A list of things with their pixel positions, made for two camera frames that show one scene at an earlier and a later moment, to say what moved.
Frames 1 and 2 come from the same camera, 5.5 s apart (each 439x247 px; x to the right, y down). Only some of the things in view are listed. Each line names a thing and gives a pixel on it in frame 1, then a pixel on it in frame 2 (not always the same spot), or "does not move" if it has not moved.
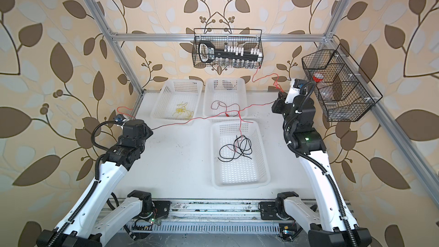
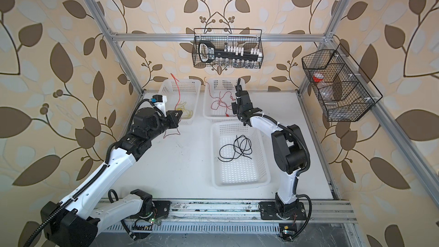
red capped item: [318, 77] does not move
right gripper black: [281, 103] -> [234, 107]
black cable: [242, 146] does not move
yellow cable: [187, 114] does not move
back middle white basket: [225, 98] does not move
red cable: [212, 115] -> [177, 102]
